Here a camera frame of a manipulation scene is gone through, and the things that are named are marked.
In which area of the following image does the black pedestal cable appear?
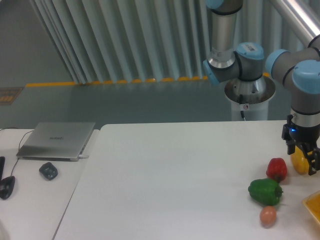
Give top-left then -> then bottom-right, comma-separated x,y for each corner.
238,93 -> 247,122

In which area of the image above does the black computer mouse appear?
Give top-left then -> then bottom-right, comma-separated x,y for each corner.
0,176 -> 16,200

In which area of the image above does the small dark grey case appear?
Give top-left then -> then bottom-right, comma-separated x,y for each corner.
39,162 -> 59,181

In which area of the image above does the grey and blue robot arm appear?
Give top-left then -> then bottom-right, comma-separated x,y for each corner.
203,0 -> 320,175

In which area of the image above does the red bell pepper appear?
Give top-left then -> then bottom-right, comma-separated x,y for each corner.
266,157 -> 288,183

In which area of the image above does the brown egg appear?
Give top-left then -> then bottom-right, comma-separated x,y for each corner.
259,206 -> 277,226

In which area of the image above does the yellow basket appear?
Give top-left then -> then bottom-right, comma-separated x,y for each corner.
302,191 -> 320,225

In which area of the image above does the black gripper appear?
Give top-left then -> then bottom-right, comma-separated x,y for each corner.
281,114 -> 320,176

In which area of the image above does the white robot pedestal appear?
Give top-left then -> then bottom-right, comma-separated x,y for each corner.
224,75 -> 276,121

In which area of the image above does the black handle object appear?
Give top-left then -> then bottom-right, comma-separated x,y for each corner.
0,156 -> 6,181

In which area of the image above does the white usb plug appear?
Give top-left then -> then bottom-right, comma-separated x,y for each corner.
78,155 -> 89,159

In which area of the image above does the green bell pepper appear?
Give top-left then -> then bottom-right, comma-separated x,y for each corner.
247,178 -> 283,206

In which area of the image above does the yellow bell pepper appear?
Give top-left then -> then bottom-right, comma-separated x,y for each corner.
290,146 -> 310,175

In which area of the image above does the thin black mouse cable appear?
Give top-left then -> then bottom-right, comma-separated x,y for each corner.
0,127 -> 36,177

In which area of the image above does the silver laptop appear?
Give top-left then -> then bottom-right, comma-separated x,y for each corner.
16,122 -> 95,162

